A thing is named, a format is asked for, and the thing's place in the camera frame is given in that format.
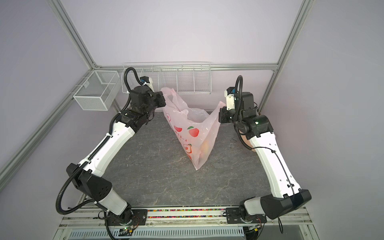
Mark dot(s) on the small white mesh basket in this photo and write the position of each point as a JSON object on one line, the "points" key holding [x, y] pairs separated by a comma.
{"points": [[98, 91]]}

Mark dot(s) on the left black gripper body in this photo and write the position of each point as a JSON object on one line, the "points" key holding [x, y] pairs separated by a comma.
{"points": [[157, 102]]}

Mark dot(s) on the peach plastic fruit bowl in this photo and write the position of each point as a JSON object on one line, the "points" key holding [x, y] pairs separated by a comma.
{"points": [[246, 143]]}

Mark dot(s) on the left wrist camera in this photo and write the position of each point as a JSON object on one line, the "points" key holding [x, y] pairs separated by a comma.
{"points": [[147, 81]]}

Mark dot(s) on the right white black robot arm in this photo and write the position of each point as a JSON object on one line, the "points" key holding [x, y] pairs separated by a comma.
{"points": [[257, 134]]}

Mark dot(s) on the pink printed plastic bag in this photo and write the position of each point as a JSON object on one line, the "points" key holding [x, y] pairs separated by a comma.
{"points": [[195, 129]]}

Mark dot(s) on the aluminium frame profiles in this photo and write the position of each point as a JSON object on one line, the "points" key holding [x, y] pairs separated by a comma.
{"points": [[9, 170]]}

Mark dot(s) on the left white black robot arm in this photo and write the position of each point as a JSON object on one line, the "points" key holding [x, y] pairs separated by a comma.
{"points": [[87, 175]]}

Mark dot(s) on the long white wire basket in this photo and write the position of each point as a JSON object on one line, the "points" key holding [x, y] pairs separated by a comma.
{"points": [[183, 77]]}

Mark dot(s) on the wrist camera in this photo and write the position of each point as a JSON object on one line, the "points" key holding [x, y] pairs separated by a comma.
{"points": [[147, 81], [230, 101]]}

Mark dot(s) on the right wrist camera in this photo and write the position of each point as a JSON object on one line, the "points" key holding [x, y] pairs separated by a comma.
{"points": [[230, 101]]}

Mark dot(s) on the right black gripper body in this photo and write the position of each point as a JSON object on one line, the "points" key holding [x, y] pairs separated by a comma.
{"points": [[228, 117]]}

